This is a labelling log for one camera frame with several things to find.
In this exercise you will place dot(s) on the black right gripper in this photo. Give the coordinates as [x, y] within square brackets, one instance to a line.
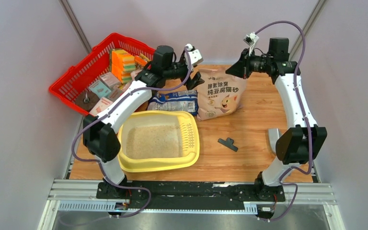
[241, 69]

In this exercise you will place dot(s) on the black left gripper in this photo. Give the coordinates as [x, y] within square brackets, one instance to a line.
[196, 81]

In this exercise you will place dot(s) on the pink cat litter bag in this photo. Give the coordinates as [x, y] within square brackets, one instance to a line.
[220, 94]

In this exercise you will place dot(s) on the black bag clip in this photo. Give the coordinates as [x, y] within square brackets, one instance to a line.
[229, 143]

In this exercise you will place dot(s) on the metal litter scoop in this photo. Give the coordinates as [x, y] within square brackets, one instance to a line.
[273, 135]

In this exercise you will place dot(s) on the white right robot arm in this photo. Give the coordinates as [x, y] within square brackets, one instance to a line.
[301, 143]

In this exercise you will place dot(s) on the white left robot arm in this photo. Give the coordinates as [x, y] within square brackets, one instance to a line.
[99, 132]

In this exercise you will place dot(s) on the yellow plastic litter box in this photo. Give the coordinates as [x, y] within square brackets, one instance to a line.
[153, 141]

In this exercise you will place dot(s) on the grey pink small box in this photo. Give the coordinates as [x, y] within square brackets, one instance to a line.
[110, 80]

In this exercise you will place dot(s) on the teal small box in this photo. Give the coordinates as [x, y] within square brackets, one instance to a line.
[100, 89]

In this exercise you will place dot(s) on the blue chips bag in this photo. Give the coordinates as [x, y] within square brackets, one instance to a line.
[186, 101]

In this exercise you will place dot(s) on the orange yellow sponge pack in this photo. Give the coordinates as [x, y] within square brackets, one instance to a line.
[122, 64]

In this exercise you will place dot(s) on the brown round disc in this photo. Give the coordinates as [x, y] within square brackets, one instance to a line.
[87, 101]

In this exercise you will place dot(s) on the red plastic basket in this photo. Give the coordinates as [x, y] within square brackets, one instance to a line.
[77, 79]

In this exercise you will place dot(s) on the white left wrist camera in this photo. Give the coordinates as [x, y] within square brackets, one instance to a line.
[193, 57]

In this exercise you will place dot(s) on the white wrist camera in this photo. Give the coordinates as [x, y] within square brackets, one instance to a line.
[193, 57]
[251, 39]

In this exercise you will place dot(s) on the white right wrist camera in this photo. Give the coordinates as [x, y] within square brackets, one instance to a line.
[251, 39]

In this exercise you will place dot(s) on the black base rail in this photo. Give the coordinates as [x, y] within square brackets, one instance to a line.
[189, 195]

